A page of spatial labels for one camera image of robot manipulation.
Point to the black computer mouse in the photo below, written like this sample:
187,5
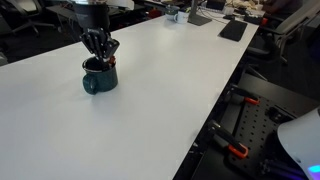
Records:
229,16

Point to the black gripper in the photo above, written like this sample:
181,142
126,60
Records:
91,16

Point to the white robot base blue light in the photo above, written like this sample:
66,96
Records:
300,146

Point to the teal ceramic mug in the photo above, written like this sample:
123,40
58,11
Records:
170,11

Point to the grey black office chair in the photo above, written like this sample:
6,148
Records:
286,26

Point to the dark teal enamel mug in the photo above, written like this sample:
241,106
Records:
106,80

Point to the black notebook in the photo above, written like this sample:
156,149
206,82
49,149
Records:
233,30

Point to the white coffee mug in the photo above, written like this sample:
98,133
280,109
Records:
181,17

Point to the grey monitor stand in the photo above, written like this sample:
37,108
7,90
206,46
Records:
198,18

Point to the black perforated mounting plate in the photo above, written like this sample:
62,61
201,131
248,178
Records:
256,130

